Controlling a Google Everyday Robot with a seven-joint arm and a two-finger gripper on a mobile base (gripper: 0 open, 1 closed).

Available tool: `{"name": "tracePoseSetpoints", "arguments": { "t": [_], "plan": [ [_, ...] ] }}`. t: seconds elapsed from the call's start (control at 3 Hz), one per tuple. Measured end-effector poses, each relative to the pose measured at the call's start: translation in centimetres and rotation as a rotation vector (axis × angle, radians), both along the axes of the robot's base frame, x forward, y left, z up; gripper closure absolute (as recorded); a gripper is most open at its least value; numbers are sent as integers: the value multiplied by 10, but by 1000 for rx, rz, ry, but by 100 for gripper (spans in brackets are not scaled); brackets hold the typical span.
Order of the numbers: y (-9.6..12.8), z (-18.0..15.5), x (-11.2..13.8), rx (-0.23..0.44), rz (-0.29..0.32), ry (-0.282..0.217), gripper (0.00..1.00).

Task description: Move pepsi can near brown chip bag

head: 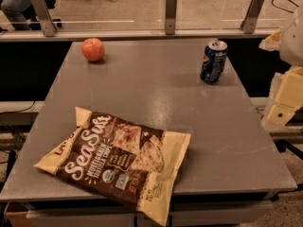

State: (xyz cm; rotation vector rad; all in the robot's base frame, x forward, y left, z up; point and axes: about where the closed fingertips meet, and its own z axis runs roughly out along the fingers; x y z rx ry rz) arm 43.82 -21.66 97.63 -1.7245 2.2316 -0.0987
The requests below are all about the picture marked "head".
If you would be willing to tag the middle metal rail bracket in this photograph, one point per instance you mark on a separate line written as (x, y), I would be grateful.
(170, 16)

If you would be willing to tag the red apple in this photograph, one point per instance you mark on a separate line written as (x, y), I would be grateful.
(93, 49)

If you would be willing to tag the right metal rail bracket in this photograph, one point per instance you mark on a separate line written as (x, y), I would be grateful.
(249, 23)

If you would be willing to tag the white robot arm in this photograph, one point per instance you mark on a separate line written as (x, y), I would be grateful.
(291, 42)

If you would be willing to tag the blue pepsi can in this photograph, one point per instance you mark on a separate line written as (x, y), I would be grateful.
(214, 61)

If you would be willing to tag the seated person in jeans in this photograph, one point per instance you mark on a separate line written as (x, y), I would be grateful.
(21, 13)

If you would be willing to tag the metal rail bracket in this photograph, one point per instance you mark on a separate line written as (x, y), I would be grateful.
(249, 23)
(47, 26)
(170, 16)

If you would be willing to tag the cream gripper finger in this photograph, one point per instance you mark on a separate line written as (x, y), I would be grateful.
(285, 99)
(272, 42)

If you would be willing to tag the left metal rail bracket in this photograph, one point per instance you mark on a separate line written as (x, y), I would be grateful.
(47, 26)

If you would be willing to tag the brown multigrain chip bag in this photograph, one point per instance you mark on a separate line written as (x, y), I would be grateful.
(131, 164)

